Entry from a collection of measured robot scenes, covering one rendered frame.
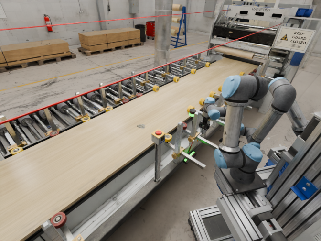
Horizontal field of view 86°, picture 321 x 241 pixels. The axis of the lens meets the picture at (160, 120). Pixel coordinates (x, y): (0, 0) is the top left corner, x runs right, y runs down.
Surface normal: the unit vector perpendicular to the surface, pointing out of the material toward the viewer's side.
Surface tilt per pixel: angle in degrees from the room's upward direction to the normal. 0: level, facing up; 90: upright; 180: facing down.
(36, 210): 0
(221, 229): 0
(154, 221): 0
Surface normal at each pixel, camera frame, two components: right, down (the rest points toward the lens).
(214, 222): 0.03, -0.80
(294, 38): -0.67, 0.43
